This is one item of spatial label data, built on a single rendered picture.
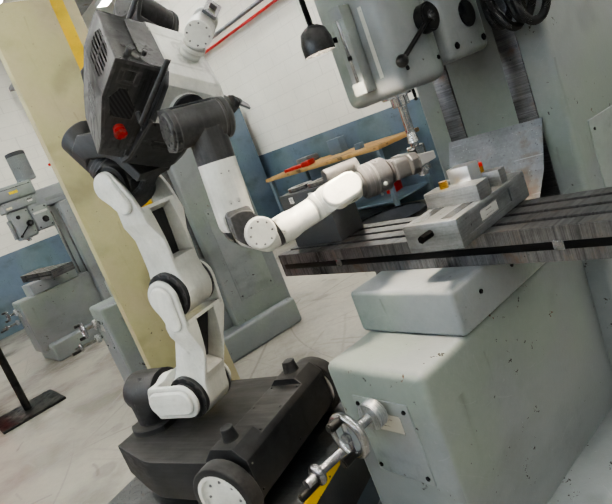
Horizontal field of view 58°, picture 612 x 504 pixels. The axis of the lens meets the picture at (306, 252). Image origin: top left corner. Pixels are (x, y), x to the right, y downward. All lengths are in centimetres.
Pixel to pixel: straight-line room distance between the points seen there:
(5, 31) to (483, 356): 241
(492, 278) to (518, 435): 40
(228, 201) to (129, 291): 164
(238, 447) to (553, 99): 127
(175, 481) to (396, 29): 138
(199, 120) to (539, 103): 96
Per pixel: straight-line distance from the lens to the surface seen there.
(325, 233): 180
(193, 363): 173
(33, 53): 293
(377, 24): 139
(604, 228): 122
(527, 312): 156
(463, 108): 185
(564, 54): 176
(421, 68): 143
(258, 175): 887
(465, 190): 136
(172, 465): 176
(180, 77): 137
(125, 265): 284
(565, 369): 174
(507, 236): 131
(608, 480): 174
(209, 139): 127
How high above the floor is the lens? 131
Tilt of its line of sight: 12 degrees down
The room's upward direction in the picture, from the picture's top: 21 degrees counter-clockwise
